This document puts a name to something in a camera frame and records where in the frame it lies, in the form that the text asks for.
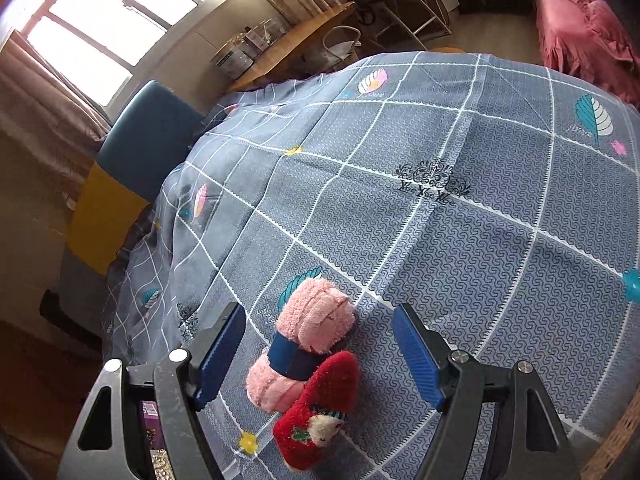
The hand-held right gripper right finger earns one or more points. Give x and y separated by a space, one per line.
415 350

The glittery silver object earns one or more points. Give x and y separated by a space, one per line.
160 465

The yellow headboard panel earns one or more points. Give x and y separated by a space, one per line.
105 220

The blue headboard panel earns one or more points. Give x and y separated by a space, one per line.
150 135

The boxes on desk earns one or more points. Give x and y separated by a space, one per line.
234 62

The pink bed cover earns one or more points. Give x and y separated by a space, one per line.
585 25

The pink fuzzy socks blue band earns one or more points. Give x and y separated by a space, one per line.
315 320

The red fuzzy sock with bear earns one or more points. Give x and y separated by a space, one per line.
330 385

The white bag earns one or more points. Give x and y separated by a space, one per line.
340 50

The window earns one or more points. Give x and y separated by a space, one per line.
125 15

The purple card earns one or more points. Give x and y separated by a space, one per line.
151 422

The clear storage container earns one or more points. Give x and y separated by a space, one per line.
272 32

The grey checked leaf bedspread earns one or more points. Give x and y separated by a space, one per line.
450 260

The wooden desk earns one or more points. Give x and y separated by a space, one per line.
300 40

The woven basket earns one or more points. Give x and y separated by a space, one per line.
622 445

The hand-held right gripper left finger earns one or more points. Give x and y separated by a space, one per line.
222 355

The grey headboard panel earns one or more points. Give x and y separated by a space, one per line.
82 280

